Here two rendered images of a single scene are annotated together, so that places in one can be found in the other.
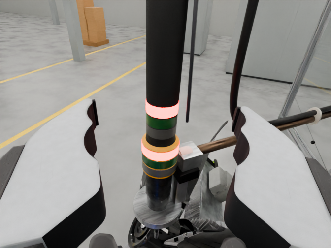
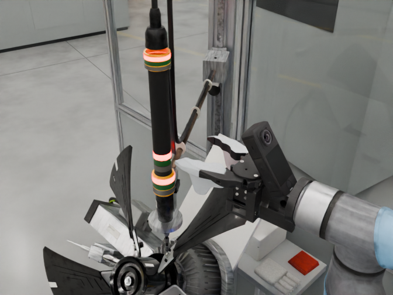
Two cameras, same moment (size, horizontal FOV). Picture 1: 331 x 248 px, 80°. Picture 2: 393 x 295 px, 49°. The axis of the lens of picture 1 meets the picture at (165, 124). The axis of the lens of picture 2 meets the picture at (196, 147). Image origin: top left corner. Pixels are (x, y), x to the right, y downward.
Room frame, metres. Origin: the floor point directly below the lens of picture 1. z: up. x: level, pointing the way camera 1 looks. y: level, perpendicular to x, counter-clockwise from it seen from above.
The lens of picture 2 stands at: (-0.28, 0.49, 2.06)
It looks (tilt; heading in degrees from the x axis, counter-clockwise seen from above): 33 degrees down; 308
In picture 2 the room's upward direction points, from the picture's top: straight up
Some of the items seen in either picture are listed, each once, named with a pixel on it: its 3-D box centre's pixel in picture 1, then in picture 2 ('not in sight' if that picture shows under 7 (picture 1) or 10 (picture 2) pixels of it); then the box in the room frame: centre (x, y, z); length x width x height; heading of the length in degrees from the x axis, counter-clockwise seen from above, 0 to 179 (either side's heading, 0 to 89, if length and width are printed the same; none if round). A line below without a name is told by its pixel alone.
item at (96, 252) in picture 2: not in sight; (98, 254); (0.52, -0.05, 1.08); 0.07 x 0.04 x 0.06; 2
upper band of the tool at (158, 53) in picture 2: not in sight; (157, 59); (0.18, 0.00, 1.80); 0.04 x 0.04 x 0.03
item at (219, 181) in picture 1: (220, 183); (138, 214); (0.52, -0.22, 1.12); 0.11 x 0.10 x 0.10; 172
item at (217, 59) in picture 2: not in sight; (216, 65); (0.46, -0.56, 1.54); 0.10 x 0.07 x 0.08; 117
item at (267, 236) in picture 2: not in sight; (257, 229); (0.29, -0.60, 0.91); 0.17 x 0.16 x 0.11; 82
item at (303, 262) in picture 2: not in sight; (303, 261); (0.09, -0.60, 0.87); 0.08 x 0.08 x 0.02; 76
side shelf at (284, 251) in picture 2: not in sight; (266, 257); (0.22, -0.56, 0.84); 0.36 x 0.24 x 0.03; 172
